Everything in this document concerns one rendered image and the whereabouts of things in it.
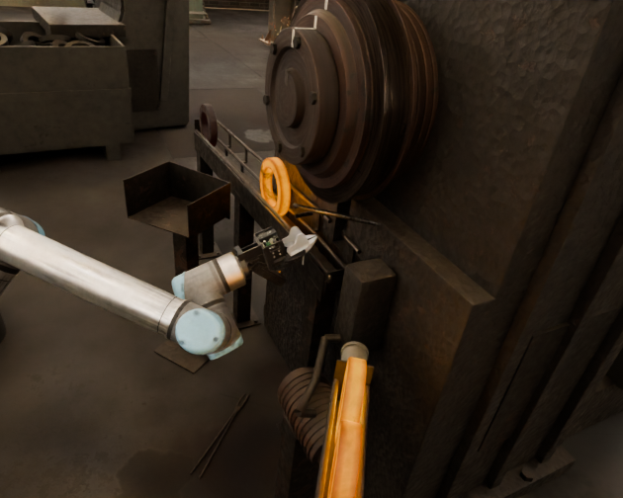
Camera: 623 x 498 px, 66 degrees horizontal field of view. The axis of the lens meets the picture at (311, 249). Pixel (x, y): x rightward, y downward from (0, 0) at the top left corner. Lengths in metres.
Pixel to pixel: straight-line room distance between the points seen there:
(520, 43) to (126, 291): 0.86
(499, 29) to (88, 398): 1.64
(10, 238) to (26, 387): 0.91
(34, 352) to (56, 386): 0.21
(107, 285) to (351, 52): 0.67
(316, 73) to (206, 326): 0.54
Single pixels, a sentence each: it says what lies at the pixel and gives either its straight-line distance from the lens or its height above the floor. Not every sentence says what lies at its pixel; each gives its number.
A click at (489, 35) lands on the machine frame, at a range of 0.94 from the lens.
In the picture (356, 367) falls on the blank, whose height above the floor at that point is 0.78.
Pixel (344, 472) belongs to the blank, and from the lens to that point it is 0.73.
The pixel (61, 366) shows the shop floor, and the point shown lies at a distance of 2.03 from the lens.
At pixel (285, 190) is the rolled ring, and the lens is 1.45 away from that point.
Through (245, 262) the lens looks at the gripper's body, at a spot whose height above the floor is 0.73.
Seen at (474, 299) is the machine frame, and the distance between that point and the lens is 0.95.
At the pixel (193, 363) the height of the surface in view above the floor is 0.01.
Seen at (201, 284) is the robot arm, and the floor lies 0.71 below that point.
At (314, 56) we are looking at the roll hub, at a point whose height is 1.22.
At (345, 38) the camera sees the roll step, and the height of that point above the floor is 1.26.
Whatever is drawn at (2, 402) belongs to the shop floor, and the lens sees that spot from 1.98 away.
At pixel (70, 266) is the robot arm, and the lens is 1.11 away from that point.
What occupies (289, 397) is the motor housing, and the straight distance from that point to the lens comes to 1.17.
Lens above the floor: 1.40
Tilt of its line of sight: 33 degrees down
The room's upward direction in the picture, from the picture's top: 7 degrees clockwise
